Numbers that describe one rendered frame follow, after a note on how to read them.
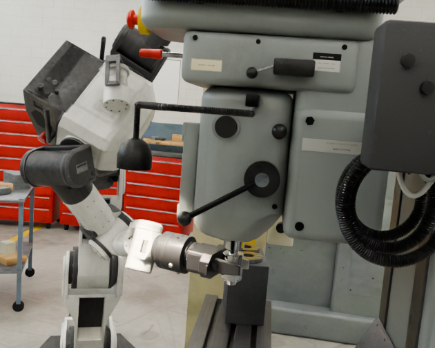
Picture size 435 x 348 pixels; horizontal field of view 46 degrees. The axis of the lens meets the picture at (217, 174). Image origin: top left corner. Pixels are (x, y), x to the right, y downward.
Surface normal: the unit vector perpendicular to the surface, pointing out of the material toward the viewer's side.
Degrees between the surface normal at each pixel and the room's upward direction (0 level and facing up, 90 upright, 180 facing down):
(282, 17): 90
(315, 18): 90
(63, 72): 58
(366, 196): 90
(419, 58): 90
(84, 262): 81
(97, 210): 103
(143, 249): 68
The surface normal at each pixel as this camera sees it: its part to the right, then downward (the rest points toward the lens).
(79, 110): 0.26, -0.40
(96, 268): 0.26, -0.01
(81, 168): 0.93, 0.01
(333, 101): -0.11, 0.12
